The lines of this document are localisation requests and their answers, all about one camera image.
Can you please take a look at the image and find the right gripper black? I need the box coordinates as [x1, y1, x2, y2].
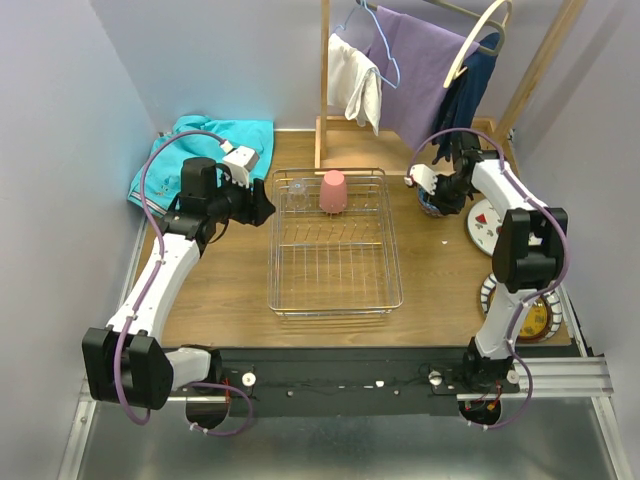
[422, 173, 474, 216]

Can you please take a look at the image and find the blue patterned bowl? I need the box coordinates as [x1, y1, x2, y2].
[417, 186, 446, 218]

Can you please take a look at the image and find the clear drinking glass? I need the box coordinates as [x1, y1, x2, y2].
[286, 178, 311, 212]

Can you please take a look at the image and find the pink plastic cup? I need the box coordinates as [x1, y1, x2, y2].
[319, 170, 348, 215]

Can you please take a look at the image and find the wire dish rack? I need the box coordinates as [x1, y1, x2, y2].
[267, 168, 403, 317]

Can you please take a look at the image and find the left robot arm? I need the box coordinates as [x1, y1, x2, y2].
[82, 147, 275, 410]

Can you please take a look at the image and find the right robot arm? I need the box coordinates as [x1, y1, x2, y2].
[410, 128, 569, 392]

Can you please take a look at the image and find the wooden clothes rack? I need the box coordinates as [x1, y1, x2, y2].
[314, 1, 586, 176]

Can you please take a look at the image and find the watermelon pattern plate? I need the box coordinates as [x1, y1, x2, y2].
[466, 199, 502, 256]

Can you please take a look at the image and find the navy garment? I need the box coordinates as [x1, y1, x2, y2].
[432, 33, 500, 164]

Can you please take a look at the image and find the turquoise shirt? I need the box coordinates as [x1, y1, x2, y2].
[128, 115, 274, 217]

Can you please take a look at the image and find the wooden hanger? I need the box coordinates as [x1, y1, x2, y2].
[443, 0, 513, 89]

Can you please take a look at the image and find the purple cloth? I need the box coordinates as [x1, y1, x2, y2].
[367, 6, 465, 150]

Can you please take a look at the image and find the white cloth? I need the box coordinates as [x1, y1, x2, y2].
[327, 34, 382, 135]

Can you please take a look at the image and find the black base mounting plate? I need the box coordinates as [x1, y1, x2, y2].
[164, 346, 521, 419]

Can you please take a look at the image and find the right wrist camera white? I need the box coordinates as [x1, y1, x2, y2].
[404, 164, 438, 195]

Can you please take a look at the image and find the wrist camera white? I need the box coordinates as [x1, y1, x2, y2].
[404, 164, 438, 195]
[220, 146, 259, 188]

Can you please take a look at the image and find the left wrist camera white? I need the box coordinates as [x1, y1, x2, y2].
[220, 146, 259, 188]

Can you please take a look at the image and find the light blue wire hanger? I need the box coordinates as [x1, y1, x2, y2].
[332, 1, 401, 90]

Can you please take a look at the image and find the aluminium frame rail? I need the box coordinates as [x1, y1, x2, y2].
[60, 357, 630, 479]

